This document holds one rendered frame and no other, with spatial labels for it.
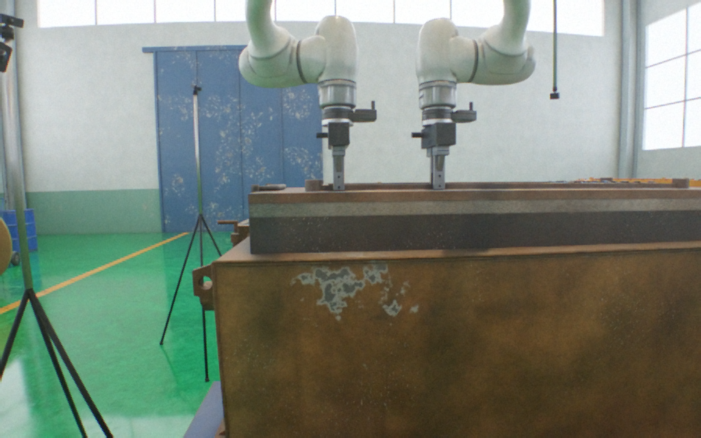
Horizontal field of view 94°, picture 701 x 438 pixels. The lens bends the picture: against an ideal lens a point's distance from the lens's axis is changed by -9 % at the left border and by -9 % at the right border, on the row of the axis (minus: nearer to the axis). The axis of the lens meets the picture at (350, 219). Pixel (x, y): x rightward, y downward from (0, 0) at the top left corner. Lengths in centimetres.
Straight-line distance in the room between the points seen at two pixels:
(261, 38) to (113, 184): 1062
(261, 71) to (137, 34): 1080
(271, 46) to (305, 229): 41
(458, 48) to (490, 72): 9
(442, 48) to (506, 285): 54
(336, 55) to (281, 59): 12
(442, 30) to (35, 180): 1219
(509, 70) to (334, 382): 80
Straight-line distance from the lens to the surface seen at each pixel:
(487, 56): 92
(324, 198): 78
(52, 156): 1231
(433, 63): 89
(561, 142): 1220
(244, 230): 132
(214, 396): 146
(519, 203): 89
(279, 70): 89
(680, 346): 117
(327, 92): 85
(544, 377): 97
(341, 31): 88
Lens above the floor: 139
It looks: 6 degrees down
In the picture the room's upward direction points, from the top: 1 degrees counter-clockwise
